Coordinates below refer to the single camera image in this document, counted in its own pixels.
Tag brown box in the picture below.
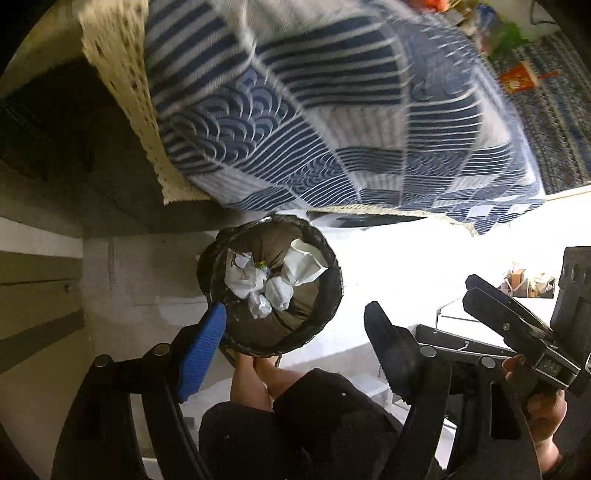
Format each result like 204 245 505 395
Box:
501 263 555 297

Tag person's right forearm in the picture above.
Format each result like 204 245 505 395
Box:
531 431 583 480

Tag blue patterned tablecloth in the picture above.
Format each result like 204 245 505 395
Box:
78 0 548 236

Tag large white tissue wad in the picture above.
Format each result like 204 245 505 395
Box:
224 249 269 298

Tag person's right hand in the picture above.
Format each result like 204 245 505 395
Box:
502 355 570 446

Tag black trash bin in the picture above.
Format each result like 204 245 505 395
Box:
196 213 345 358

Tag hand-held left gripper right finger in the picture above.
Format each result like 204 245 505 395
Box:
364 301 543 480

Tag small white tissue wad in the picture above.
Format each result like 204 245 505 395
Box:
265 276 294 310

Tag crushed white paper cup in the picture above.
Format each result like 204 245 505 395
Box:
281 239 329 286

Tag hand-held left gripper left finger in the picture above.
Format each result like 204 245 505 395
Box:
53 302 228 480

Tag blue patterned curtain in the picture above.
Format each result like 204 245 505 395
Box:
489 28 591 197

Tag person's dark shorts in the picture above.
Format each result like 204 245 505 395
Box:
198 368 444 480

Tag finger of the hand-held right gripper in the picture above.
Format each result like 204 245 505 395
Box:
465 274 553 334
462 288 556 357

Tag green plastic bag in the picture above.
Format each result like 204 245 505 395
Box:
489 21 529 61

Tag red paper cup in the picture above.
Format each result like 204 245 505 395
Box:
498 62 540 95

